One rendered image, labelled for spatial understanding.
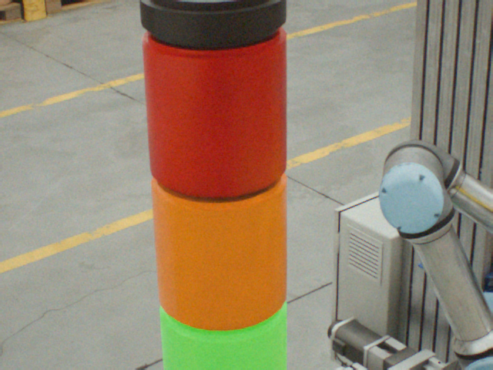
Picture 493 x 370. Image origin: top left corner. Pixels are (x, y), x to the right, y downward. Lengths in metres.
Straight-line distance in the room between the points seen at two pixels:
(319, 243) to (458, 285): 3.03
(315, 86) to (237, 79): 6.62
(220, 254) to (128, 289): 4.30
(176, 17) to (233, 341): 0.12
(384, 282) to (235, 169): 2.22
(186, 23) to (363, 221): 2.24
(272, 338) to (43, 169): 5.53
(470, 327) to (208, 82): 1.72
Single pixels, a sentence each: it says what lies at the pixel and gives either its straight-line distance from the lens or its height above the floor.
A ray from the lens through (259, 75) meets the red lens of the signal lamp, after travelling 0.34.
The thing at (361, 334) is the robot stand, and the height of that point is 0.99.
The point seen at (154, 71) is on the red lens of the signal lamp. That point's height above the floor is 2.31.
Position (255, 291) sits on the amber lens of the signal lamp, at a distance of 0.37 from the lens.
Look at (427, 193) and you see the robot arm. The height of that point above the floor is 1.61.
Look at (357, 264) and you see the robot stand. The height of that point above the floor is 1.11.
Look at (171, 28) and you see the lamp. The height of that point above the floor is 2.33.
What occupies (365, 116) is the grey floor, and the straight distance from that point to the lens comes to 6.48.
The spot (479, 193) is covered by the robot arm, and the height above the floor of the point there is 1.53.
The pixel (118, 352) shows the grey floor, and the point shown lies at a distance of 4.25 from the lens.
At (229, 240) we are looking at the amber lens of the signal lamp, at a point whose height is 2.25.
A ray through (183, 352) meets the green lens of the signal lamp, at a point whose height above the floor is 2.20.
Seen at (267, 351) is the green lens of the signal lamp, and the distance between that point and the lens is 0.39.
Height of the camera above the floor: 2.43
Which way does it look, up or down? 26 degrees down
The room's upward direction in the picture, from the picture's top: 1 degrees counter-clockwise
